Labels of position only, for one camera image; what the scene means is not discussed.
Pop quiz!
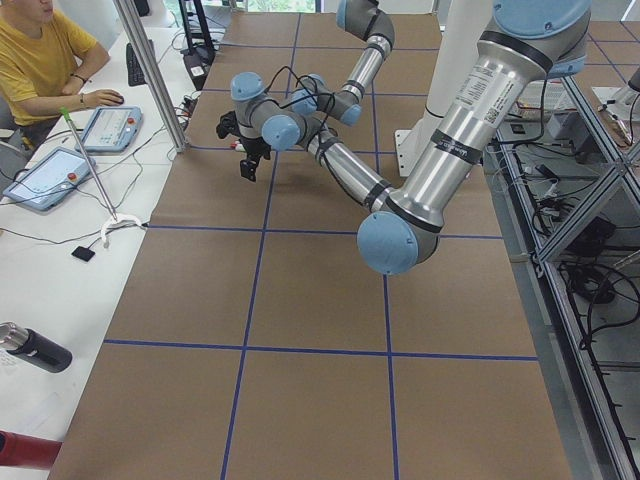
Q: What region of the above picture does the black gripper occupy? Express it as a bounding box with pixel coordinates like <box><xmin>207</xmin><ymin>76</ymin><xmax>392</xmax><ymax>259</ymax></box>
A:
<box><xmin>239</xmin><ymin>137</ymin><xmax>272</xmax><ymax>182</ymax></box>

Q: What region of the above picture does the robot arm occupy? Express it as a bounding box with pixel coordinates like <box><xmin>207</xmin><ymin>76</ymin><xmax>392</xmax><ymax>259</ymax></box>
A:
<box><xmin>289</xmin><ymin>1</ymin><xmax>395</xmax><ymax>126</ymax></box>
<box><xmin>217</xmin><ymin>1</ymin><xmax>591</xmax><ymax>275</ymax></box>

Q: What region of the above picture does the black monitor stand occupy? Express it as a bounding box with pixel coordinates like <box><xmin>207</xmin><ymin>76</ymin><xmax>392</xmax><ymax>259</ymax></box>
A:
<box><xmin>178</xmin><ymin>0</ymin><xmax>216</xmax><ymax>91</ymax></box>

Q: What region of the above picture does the white curved stand base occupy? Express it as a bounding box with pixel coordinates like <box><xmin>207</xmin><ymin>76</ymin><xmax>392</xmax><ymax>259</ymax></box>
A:
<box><xmin>100</xmin><ymin>213</ymin><xmax>143</xmax><ymax>247</ymax></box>

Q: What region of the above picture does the far teach pendant tablet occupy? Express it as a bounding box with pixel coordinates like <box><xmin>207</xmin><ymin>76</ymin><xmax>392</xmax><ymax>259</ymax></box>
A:
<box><xmin>80</xmin><ymin>106</ymin><xmax>142</xmax><ymax>154</ymax></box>

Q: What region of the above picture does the teach pendant tablet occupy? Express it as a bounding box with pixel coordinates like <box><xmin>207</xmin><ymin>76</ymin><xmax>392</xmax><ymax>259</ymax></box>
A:
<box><xmin>80</xmin><ymin>106</ymin><xmax>142</xmax><ymax>154</ymax></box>
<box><xmin>3</xmin><ymin>147</ymin><xmax>90</xmax><ymax>212</ymax></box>

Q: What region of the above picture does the black keyboard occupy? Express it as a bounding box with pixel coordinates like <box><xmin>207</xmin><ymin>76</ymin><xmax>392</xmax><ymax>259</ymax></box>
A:
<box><xmin>125</xmin><ymin>43</ymin><xmax>146</xmax><ymax>87</ymax></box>

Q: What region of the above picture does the small black square pad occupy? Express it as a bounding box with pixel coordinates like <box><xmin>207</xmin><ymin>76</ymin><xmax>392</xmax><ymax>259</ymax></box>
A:
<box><xmin>71</xmin><ymin>246</ymin><xmax>96</xmax><ymax>262</ymax></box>

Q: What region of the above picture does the near teach pendant tablet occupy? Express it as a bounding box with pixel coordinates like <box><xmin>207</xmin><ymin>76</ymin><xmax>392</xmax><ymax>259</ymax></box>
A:
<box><xmin>3</xmin><ymin>147</ymin><xmax>90</xmax><ymax>212</ymax></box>

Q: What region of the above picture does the metal rod green tip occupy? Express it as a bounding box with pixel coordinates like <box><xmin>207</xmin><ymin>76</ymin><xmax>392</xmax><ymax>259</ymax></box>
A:
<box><xmin>60</xmin><ymin>107</ymin><xmax>118</xmax><ymax>225</ymax></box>

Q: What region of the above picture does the person in yellow shirt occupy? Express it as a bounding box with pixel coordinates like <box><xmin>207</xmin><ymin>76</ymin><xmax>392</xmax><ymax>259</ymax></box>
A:
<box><xmin>1</xmin><ymin>1</ymin><xmax>117</xmax><ymax>148</ymax></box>

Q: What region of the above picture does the black water bottle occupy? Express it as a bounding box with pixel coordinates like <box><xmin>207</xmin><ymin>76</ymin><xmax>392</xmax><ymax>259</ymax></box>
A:
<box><xmin>1</xmin><ymin>322</ymin><xmax>73</xmax><ymax>373</ymax></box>

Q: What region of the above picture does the red bottle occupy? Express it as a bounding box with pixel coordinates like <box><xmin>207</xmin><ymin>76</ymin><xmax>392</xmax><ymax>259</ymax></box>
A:
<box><xmin>1</xmin><ymin>431</ymin><xmax>62</xmax><ymax>470</ymax></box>

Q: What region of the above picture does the aluminium frame post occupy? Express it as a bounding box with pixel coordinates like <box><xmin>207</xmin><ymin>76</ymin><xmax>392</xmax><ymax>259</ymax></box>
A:
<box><xmin>113</xmin><ymin>0</ymin><xmax>187</xmax><ymax>153</ymax></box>

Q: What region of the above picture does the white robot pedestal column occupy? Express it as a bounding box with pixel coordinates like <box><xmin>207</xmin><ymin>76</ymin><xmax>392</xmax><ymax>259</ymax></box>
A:
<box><xmin>395</xmin><ymin>0</ymin><xmax>493</xmax><ymax>178</ymax></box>

